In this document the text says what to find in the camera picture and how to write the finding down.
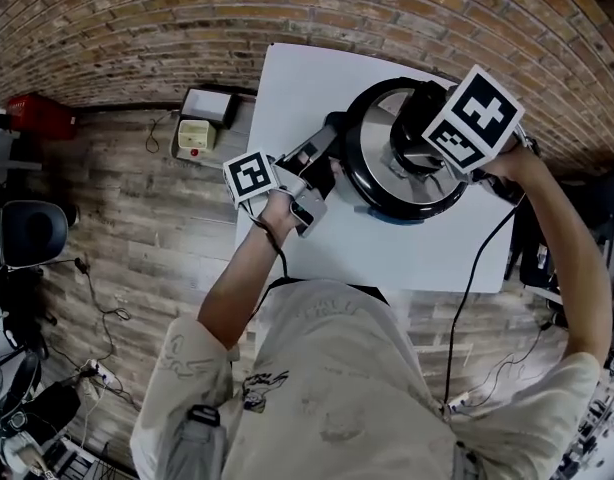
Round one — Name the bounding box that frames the person's right forearm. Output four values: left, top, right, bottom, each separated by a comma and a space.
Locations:
506, 152, 614, 364

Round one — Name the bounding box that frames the white power strip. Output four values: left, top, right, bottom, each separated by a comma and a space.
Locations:
79, 359, 114, 385

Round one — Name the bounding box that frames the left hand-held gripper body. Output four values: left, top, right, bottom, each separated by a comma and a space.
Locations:
222, 151, 329, 239

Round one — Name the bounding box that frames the black box white lining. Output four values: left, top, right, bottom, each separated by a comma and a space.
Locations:
180, 86, 240, 130

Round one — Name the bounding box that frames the white shell grey seat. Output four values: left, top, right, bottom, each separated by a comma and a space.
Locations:
0, 201, 71, 269

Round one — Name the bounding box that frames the black pressure cooker body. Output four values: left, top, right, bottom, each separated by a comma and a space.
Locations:
325, 110, 438, 227

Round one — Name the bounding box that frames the thin black looped cable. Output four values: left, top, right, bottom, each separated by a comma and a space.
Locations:
144, 112, 171, 153

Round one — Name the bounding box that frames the person's left hand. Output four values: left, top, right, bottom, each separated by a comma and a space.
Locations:
259, 190, 302, 235

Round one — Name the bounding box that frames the person's beige shirt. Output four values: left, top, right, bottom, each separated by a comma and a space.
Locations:
129, 277, 603, 480

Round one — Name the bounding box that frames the black cable with adapter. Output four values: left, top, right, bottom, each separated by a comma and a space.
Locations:
74, 256, 133, 322

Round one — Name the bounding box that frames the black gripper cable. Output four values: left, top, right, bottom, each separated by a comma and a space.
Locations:
246, 217, 289, 320
443, 202, 518, 410

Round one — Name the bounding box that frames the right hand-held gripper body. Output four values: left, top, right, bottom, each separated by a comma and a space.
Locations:
420, 64, 541, 204

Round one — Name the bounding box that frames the person's left forearm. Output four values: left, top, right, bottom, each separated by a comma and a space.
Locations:
196, 222, 288, 352

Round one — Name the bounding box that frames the person's right hand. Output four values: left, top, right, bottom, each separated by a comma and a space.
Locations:
481, 145, 539, 183

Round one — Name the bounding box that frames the cream plastic container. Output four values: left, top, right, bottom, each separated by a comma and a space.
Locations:
176, 119, 217, 152

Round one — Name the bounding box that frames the black open tool bag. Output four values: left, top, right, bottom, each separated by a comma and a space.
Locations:
517, 235, 561, 289

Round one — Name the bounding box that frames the red box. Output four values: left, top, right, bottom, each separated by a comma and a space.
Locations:
6, 92, 79, 139

